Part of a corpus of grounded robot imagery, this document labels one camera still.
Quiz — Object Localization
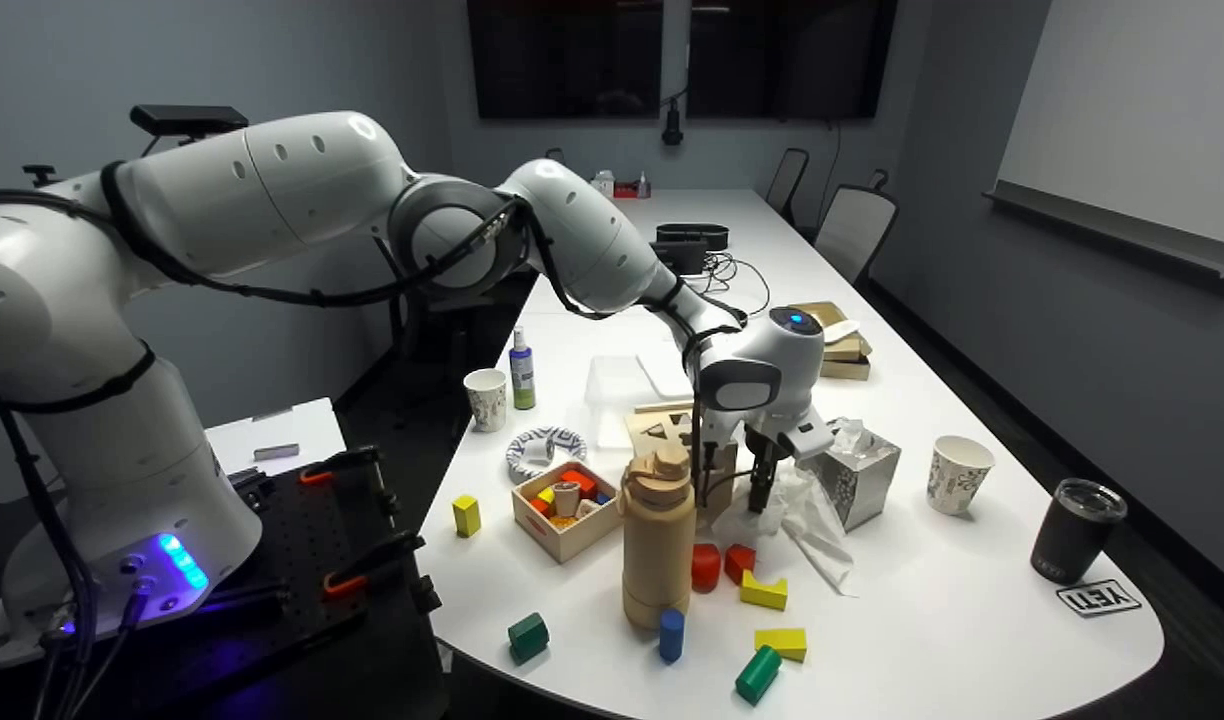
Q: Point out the white paper sheet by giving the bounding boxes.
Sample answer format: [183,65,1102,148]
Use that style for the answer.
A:
[206,395,349,481]

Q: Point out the brown cardboard box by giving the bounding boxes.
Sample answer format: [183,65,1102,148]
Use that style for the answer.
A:
[804,297,875,384]

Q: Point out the wooden tray with blocks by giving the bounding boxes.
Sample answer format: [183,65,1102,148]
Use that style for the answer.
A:
[508,455,628,566]

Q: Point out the red wooden block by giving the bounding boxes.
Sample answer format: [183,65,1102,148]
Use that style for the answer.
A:
[724,539,766,587]

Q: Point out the long green wooden block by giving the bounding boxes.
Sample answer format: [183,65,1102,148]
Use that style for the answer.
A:
[734,645,785,706]

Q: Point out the wall whiteboard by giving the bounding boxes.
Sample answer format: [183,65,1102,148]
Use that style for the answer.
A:
[988,0,1224,288]

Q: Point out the patterned paper cup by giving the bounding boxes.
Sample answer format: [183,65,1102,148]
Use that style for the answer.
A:
[925,433,1001,520]

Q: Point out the black equipment case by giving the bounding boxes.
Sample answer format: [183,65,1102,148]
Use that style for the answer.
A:
[143,438,444,720]

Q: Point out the black camera on stand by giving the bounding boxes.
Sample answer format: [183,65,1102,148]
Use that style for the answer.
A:
[129,98,251,138]

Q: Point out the tan water bottle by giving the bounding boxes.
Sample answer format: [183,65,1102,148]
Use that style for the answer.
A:
[620,438,706,634]

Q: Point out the white paper cup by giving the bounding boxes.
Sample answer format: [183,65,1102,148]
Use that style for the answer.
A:
[460,363,511,436]

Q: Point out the grey tissue box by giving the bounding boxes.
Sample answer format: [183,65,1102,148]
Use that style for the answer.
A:
[804,417,903,536]

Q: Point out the black wall monitor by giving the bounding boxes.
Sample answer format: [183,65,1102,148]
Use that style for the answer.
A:
[463,0,667,124]
[687,0,903,124]

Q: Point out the black tumbler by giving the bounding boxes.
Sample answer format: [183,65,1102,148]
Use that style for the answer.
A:
[1030,477,1133,587]

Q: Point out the patterned paper plate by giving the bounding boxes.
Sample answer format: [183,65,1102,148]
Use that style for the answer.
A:
[503,423,589,486]

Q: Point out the red wooden cylinder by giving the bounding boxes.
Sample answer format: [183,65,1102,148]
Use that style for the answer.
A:
[687,539,724,595]

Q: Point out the grey conference chair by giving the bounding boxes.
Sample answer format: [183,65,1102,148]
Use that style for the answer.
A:
[812,180,903,288]
[766,138,817,221]

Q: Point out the yellow flat wooden block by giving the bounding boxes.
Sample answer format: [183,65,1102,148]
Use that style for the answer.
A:
[753,624,812,669]

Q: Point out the yellow notched wooden block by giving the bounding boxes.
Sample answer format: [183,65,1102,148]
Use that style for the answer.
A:
[737,566,794,615]

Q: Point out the blue wooden block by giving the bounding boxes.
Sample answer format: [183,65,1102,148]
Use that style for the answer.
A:
[657,608,687,669]

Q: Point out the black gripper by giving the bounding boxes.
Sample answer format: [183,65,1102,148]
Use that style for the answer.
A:
[694,404,838,520]

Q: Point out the white label sticker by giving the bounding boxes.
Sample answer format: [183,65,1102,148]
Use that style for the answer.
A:
[1053,581,1149,620]

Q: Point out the clear plastic container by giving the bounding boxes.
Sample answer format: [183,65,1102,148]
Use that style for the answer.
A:
[579,353,706,450]

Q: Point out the black chair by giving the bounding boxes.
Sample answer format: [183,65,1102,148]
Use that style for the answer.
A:
[395,262,523,363]

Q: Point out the black rectangular device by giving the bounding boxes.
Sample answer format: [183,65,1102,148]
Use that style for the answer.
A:
[651,221,734,276]

